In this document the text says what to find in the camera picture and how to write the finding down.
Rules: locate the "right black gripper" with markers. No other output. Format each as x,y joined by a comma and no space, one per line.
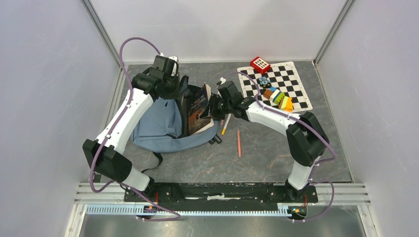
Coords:
214,98

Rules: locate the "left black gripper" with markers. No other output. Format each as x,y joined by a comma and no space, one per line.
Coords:
174,95

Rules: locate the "dark novel book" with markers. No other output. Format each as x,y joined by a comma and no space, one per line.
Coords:
198,111

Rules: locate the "blue student backpack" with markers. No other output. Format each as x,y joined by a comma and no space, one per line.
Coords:
164,126

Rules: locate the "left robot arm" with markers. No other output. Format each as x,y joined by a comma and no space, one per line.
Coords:
104,154

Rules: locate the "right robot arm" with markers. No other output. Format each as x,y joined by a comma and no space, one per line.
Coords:
307,140

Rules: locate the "white yellow pen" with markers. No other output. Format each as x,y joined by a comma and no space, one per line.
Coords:
226,122

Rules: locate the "blue robot toy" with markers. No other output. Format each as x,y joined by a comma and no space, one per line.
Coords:
264,82

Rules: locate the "orange pencil lower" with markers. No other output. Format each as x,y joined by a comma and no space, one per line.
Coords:
239,143

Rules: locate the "colourful block stack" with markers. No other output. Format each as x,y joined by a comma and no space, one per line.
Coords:
274,95

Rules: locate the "red calculator toy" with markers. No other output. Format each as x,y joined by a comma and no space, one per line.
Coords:
260,65

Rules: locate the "orange yellow block toy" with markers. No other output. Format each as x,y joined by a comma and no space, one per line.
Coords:
286,104

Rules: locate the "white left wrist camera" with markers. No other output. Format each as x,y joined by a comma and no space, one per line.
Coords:
175,65

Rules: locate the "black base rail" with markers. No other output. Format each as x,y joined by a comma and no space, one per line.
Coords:
228,196

